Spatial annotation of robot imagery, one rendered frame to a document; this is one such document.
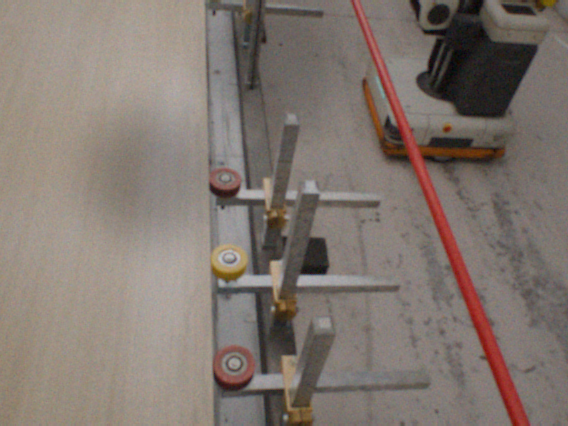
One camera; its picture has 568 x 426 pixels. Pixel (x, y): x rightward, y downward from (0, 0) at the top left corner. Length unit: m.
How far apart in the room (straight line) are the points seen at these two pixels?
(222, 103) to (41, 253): 1.05
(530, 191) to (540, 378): 1.09
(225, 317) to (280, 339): 0.18
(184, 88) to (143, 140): 0.26
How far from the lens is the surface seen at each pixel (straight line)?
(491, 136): 3.08
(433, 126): 2.92
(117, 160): 1.47
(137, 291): 1.20
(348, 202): 1.51
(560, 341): 2.63
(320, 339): 0.95
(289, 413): 1.17
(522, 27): 2.80
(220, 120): 2.05
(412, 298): 2.45
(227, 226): 1.68
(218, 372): 1.10
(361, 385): 1.23
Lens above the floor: 1.88
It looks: 46 degrees down
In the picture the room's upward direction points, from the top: 11 degrees clockwise
